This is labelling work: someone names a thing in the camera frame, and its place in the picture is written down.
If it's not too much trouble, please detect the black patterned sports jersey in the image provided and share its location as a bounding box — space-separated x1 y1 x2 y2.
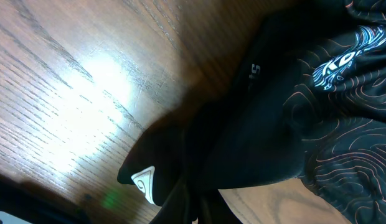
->
117 0 386 223

